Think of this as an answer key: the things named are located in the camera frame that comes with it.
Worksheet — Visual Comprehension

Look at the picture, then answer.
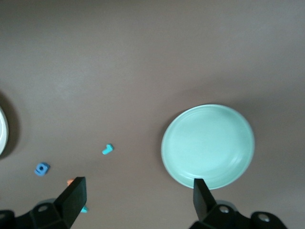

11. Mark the blue foam letter g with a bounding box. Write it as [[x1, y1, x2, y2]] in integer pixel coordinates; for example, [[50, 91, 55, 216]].
[[34, 162, 51, 177]]

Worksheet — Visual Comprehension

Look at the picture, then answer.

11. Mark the brown table mat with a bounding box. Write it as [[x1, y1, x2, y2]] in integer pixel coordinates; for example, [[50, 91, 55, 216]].
[[0, 0, 305, 229]]

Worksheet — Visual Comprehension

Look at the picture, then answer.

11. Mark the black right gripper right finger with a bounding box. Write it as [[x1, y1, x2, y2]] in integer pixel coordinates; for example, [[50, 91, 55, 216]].
[[193, 177, 218, 225]]

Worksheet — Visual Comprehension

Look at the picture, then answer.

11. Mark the teal foam letter r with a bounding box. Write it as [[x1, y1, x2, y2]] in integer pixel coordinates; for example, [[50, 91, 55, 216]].
[[102, 143, 114, 155]]

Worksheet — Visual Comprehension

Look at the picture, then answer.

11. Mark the green round plate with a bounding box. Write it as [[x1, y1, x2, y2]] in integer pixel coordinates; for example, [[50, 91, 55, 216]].
[[161, 104, 255, 191]]

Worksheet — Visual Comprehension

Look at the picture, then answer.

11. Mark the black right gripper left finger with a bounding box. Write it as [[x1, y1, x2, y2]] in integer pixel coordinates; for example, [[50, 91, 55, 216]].
[[53, 176, 87, 229]]

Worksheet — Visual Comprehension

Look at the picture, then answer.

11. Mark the beige round plate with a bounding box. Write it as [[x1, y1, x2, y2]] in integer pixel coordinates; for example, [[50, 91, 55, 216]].
[[0, 106, 10, 156]]

